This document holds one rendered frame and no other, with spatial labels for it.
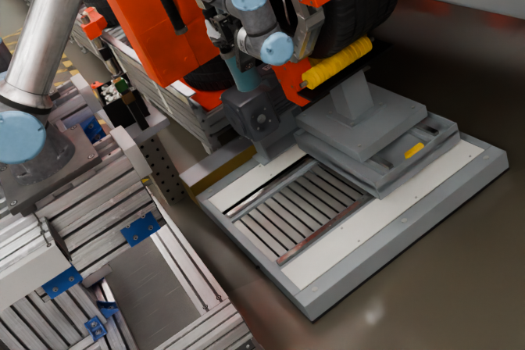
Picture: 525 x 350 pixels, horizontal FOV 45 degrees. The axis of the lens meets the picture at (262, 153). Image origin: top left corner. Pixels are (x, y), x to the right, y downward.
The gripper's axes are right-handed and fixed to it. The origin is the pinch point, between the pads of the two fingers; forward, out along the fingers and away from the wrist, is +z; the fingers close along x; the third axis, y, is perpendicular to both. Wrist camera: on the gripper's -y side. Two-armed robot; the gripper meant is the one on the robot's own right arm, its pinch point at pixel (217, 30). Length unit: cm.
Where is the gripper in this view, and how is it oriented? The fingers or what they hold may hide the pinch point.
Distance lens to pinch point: 172.8
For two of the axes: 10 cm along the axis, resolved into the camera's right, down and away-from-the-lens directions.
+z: -4.8, -3.4, 8.0
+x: -8.0, 5.5, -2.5
